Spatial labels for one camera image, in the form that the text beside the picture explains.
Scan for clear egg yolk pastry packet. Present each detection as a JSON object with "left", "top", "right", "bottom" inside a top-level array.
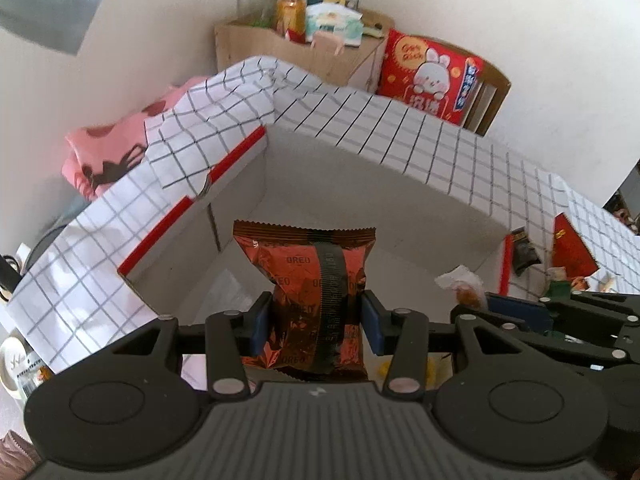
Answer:
[{"left": 434, "top": 265, "right": 489, "bottom": 312}]

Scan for brown pleated cloth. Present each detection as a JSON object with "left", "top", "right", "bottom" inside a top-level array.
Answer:
[{"left": 0, "top": 430, "right": 44, "bottom": 480}]

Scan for white mug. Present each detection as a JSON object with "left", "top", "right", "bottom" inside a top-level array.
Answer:
[{"left": 0, "top": 244, "right": 24, "bottom": 304}]

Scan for tissue pack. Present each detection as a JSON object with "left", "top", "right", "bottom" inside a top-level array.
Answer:
[{"left": 305, "top": 2, "right": 367, "bottom": 49}]

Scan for dark round object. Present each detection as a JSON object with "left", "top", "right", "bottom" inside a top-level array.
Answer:
[{"left": 22, "top": 214, "right": 69, "bottom": 274}]

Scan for pink printed cloth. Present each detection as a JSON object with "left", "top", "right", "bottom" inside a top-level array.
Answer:
[{"left": 62, "top": 76, "right": 211, "bottom": 202}]

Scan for light wooden cabinet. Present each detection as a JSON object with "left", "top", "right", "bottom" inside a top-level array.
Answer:
[{"left": 215, "top": 7, "right": 397, "bottom": 94}]

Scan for black snack packet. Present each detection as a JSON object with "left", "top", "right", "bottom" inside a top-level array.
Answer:
[{"left": 509, "top": 229, "right": 544, "bottom": 277}]

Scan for white cardboard box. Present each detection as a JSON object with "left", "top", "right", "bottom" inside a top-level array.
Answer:
[{"left": 117, "top": 125, "right": 517, "bottom": 391}]

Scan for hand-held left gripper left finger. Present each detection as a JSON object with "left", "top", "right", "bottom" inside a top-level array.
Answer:
[{"left": 114, "top": 292, "right": 274, "bottom": 402}]

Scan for wooden chair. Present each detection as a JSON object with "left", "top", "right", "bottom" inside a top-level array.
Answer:
[{"left": 462, "top": 57, "right": 512, "bottom": 137}]

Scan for pink plastic holder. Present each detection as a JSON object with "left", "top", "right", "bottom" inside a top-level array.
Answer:
[{"left": 310, "top": 30, "right": 347, "bottom": 57}]

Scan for green snack packet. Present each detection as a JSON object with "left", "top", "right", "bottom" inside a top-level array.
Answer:
[{"left": 542, "top": 267, "right": 577, "bottom": 306}]

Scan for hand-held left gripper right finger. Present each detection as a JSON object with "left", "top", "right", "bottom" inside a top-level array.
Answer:
[{"left": 361, "top": 290, "right": 532, "bottom": 398}]

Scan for orange drink bottle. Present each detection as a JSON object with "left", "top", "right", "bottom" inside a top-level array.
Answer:
[{"left": 276, "top": 0, "right": 309, "bottom": 44}]

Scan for white labelled cup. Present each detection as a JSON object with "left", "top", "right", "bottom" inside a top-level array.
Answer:
[{"left": 0, "top": 335, "right": 54, "bottom": 402}]

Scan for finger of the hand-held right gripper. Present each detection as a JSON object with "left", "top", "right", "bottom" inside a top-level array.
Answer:
[
  {"left": 520, "top": 331, "right": 640, "bottom": 367},
  {"left": 486, "top": 290, "right": 640, "bottom": 334}
]

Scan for white checkered bed sheet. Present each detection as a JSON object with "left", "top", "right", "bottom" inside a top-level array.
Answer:
[{"left": 0, "top": 55, "right": 640, "bottom": 376}]

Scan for red Oreo snack packet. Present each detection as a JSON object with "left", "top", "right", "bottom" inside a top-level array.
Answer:
[{"left": 232, "top": 219, "right": 377, "bottom": 384}]

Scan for red card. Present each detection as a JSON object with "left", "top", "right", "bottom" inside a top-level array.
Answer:
[{"left": 549, "top": 212, "right": 599, "bottom": 279}]

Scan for red rabbit cushion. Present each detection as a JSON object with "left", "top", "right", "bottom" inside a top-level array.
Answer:
[{"left": 376, "top": 28, "right": 485, "bottom": 126}]

